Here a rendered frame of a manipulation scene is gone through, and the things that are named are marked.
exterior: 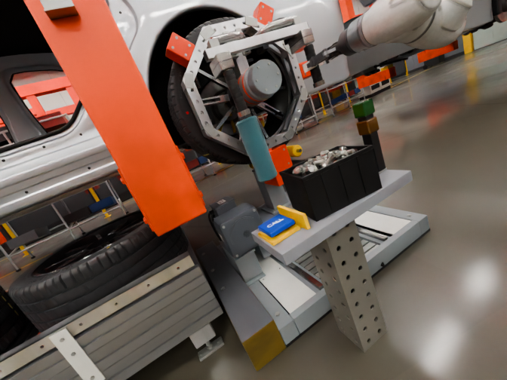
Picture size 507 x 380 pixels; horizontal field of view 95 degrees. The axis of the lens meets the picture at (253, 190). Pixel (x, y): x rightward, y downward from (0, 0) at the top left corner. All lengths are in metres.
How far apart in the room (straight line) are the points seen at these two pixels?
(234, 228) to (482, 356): 0.77
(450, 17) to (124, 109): 0.85
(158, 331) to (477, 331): 0.94
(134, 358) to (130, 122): 0.75
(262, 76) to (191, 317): 0.91
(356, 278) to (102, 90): 0.82
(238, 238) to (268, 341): 0.36
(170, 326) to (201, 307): 0.11
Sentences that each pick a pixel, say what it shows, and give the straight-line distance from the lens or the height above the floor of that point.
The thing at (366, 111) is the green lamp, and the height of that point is 0.63.
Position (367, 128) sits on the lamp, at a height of 0.59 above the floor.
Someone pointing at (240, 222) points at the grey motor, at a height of 0.38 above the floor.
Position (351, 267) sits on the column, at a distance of 0.70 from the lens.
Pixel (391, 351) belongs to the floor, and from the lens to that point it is 0.88.
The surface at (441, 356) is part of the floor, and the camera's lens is 0.88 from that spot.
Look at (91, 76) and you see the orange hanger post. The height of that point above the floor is 0.96.
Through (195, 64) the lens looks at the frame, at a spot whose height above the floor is 1.00.
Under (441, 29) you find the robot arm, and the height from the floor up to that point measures 0.75.
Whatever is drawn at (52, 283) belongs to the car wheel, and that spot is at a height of 0.49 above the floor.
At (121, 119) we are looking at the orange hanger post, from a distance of 0.72.
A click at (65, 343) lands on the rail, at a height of 0.34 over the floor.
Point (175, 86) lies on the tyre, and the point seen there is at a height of 0.97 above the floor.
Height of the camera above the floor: 0.72
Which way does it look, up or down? 15 degrees down
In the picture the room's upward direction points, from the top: 22 degrees counter-clockwise
